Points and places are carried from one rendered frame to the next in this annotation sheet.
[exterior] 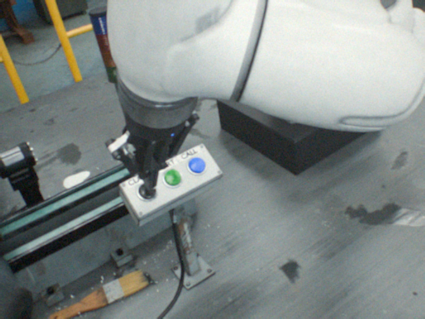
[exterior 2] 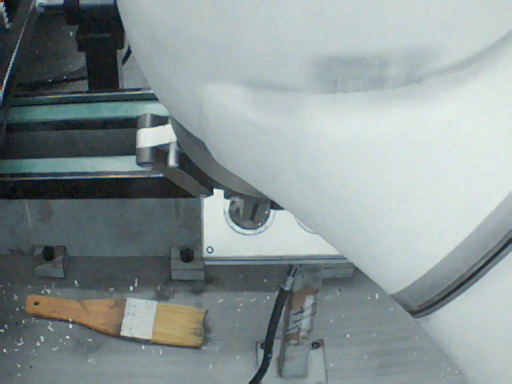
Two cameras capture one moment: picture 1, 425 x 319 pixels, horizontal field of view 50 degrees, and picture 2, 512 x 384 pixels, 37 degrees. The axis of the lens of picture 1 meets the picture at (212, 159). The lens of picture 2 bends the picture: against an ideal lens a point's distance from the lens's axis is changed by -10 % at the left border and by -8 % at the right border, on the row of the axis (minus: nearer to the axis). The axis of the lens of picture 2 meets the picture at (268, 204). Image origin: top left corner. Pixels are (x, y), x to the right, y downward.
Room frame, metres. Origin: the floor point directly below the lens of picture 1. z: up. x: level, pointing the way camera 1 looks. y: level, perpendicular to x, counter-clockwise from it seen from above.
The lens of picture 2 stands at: (0.23, -0.04, 1.51)
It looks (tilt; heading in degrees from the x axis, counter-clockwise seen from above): 47 degrees down; 22
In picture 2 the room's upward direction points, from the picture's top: 4 degrees clockwise
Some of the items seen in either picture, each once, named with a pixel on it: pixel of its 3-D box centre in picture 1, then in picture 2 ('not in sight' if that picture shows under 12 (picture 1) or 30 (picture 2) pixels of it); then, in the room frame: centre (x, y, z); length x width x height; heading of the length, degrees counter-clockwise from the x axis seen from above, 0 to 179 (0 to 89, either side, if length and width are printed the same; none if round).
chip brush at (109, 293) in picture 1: (99, 298); (112, 316); (0.61, 0.28, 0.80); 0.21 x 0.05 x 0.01; 110
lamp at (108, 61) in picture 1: (112, 54); not in sight; (1.16, 0.21, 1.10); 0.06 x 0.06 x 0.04
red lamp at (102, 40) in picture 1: (107, 38); not in sight; (1.16, 0.21, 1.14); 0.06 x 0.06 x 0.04
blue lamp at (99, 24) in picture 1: (103, 21); not in sight; (1.16, 0.21, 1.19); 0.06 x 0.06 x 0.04
